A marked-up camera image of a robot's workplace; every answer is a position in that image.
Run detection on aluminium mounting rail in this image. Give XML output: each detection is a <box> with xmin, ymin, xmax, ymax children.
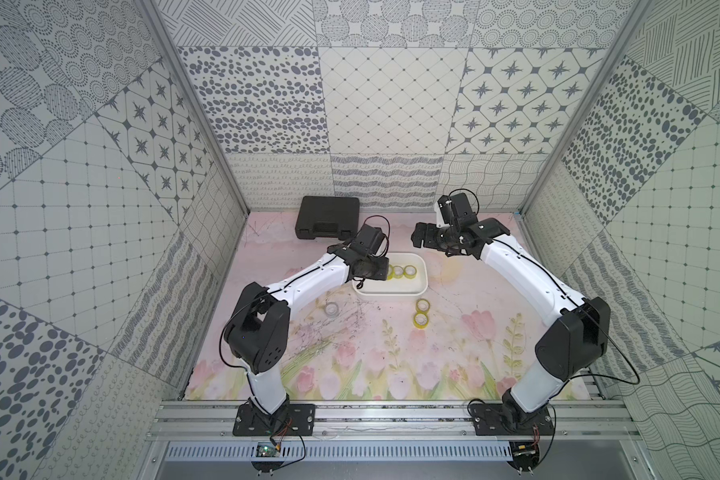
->
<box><xmin>146</xmin><ymin>400</ymin><xmax>639</xmax><ymax>441</ymax></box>

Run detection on grey clear tape roll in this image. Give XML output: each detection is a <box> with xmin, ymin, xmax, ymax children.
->
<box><xmin>324</xmin><ymin>302</ymin><xmax>340</xmax><ymax>318</ymax></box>

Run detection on right black controller board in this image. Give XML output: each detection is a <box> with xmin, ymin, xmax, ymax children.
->
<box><xmin>508</xmin><ymin>441</ymin><xmax>541</xmax><ymax>474</ymax></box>

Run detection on black plastic tool case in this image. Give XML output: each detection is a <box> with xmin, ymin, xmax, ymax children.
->
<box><xmin>295</xmin><ymin>196</ymin><xmax>360</xmax><ymax>240</ymax></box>

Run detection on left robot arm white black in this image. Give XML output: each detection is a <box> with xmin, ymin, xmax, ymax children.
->
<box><xmin>220</xmin><ymin>245</ymin><xmax>389</xmax><ymax>417</ymax></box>

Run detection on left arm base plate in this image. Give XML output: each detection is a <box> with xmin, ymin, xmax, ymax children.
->
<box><xmin>233</xmin><ymin>401</ymin><xmax>316</xmax><ymax>438</ymax></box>

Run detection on yellow tape roll top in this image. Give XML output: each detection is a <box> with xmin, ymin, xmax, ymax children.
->
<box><xmin>416</xmin><ymin>298</ymin><xmax>431</xmax><ymax>314</ymax></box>

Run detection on left green circuit board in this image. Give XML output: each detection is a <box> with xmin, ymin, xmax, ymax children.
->
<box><xmin>251</xmin><ymin>442</ymin><xmax>283</xmax><ymax>474</ymax></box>

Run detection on white plastic storage box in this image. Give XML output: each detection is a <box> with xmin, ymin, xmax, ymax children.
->
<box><xmin>352</xmin><ymin>252</ymin><xmax>429</xmax><ymax>299</ymax></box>

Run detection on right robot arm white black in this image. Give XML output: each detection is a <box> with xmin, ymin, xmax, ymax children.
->
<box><xmin>411</xmin><ymin>218</ymin><xmax>611</xmax><ymax>432</ymax></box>

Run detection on white slotted cable duct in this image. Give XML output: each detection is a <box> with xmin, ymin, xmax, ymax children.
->
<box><xmin>165</xmin><ymin>439</ymin><xmax>510</xmax><ymax>462</ymax></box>

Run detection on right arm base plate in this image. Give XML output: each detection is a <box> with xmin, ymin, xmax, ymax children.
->
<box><xmin>466</xmin><ymin>399</ymin><xmax>555</xmax><ymax>437</ymax></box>

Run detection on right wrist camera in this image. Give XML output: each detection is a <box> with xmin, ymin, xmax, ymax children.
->
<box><xmin>435</xmin><ymin>193</ymin><xmax>510</xmax><ymax>238</ymax></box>

